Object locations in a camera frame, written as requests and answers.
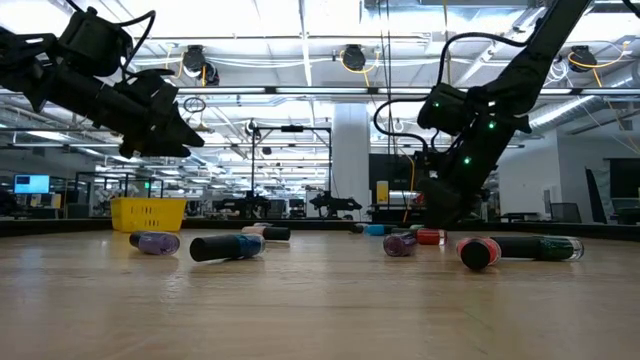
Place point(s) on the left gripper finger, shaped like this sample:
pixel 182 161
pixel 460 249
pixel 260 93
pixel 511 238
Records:
pixel 165 140
pixel 150 95

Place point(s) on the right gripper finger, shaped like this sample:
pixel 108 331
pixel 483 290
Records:
pixel 430 200
pixel 455 207

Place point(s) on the dark red nail polish bottle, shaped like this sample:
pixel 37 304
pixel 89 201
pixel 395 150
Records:
pixel 431 236

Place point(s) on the coral pink nail polish bottle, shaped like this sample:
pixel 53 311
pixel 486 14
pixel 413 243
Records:
pixel 477 253

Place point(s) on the purple glitter nail polish bottle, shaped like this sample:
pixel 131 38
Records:
pixel 399 244

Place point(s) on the bright blue nail polish bottle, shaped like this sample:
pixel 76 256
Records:
pixel 376 229

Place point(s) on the yellow plastic basket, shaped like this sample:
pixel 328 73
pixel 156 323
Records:
pixel 147 214

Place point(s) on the green glitter nail polish bottle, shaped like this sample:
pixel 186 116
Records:
pixel 542 248

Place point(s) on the lilac purple nail polish bottle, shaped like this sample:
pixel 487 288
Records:
pixel 160 243

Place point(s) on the teal blue nail polish bottle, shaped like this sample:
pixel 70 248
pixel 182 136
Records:
pixel 227 247

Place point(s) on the periwinkle blue nail polish bottle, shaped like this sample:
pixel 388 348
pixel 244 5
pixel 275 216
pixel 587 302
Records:
pixel 262 224

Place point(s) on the pale pink nail polish bottle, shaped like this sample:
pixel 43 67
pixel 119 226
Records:
pixel 270 233

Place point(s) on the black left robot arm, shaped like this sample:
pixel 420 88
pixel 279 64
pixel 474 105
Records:
pixel 60 90

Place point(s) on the black background robot arm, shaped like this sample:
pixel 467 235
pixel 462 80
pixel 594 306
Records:
pixel 335 202

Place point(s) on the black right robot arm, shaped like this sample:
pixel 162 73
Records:
pixel 545 45

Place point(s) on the black cabinet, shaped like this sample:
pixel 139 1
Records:
pixel 395 172

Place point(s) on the yellow sign board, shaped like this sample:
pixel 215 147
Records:
pixel 382 191

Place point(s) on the white square column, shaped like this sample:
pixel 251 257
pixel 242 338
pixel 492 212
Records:
pixel 350 160

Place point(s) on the black mesh bin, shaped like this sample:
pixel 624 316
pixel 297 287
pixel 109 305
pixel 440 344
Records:
pixel 565 212

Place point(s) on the blue computer monitor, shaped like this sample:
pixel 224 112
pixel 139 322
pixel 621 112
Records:
pixel 31 183

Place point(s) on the black leaning panel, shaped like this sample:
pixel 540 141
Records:
pixel 595 192

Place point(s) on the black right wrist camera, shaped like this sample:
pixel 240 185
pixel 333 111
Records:
pixel 442 107

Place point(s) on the black aluminium table frame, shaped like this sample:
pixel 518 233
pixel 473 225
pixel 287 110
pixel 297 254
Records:
pixel 75 227

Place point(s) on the black gantry frame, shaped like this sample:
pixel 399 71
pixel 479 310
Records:
pixel 292 128

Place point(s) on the dark wall screen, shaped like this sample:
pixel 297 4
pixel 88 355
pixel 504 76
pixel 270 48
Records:
pixel 622 177

